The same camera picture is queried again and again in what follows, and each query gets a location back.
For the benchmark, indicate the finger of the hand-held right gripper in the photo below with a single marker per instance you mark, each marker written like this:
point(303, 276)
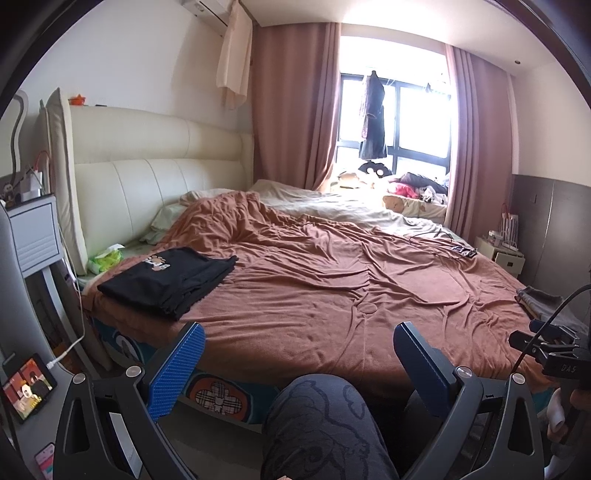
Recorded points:
point(526, 344)
point(547, 328)

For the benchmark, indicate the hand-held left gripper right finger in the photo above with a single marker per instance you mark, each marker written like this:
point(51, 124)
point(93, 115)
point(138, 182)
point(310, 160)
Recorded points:
point(425, 369)

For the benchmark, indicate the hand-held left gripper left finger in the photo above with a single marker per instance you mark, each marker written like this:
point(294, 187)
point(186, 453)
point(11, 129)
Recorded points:
point(178, 364)

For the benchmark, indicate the black bear print t-shirt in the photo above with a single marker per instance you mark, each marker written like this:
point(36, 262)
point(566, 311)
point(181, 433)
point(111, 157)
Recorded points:
point(152, 281)

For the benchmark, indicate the pile of clothes on windowsill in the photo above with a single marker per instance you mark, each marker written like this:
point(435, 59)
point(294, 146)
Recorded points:
point(408, 188)

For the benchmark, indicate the dark hanging clothes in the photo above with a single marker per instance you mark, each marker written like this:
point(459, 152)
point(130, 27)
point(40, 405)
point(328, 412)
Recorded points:
point(374, 129)

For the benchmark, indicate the person's right hand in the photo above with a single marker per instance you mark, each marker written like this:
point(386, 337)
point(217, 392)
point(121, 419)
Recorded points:
point(581, 399)

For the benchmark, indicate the grey garment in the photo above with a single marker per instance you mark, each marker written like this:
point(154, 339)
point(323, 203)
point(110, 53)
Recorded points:
point(545, 300)

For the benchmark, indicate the white nightstand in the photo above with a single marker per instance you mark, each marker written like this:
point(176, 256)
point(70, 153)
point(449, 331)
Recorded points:
point(503, 263)

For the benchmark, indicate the striped gift bag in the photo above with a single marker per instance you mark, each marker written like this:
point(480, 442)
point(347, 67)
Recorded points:
point(509, 230)

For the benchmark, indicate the person's patterned grey pants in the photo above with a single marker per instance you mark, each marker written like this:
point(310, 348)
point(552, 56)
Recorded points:
point(323, 429)

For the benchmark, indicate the brown blanket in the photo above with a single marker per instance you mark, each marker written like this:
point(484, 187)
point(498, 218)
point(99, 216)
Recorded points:
point(323, 300)

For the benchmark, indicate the green tissue pack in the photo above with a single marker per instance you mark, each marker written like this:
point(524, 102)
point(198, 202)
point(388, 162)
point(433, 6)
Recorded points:
point(104, 263)

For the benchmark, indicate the tablet with lit screen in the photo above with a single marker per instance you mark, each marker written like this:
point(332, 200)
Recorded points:
point(27, 387)

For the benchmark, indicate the smartphone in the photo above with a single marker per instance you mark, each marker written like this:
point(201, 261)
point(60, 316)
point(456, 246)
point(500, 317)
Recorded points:
point(45, 461)

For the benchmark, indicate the bear print pillow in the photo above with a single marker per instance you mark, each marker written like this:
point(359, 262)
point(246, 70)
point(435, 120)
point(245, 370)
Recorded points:
point(397, 203)

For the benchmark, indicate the grey bedside cabinet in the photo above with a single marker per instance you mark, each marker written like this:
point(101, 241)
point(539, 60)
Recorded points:
point(32, 230)

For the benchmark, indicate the pink curtain beside nightstand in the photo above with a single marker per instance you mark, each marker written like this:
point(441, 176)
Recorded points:
point(480, 138)

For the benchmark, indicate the black and white plush toy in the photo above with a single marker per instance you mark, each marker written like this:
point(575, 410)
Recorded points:
point(375, 170)

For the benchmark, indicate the cream upright cushion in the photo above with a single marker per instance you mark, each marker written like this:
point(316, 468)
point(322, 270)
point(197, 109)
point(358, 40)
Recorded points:
point(64, 184)

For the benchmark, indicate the cream padded headboard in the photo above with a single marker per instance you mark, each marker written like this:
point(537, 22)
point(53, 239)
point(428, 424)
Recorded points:
point(138, 147)

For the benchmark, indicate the white boxes on cabinet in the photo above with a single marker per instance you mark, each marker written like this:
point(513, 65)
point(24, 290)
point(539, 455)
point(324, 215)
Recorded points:
point(32, 184)

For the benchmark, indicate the window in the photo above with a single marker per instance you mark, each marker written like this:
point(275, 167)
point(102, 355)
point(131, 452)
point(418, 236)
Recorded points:
point(415, 120)

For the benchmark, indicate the pink curtain beside headboard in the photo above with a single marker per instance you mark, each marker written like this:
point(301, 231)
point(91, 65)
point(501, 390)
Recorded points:
point(291, 115)

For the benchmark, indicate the small orange object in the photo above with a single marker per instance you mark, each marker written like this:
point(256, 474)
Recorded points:
point(77, 98)

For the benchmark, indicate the beige hanging cloth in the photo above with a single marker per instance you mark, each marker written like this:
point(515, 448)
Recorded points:
point(235, 55)

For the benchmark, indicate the white air conditioner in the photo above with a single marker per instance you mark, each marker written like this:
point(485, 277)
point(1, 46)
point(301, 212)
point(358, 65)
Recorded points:
point(207, 9)

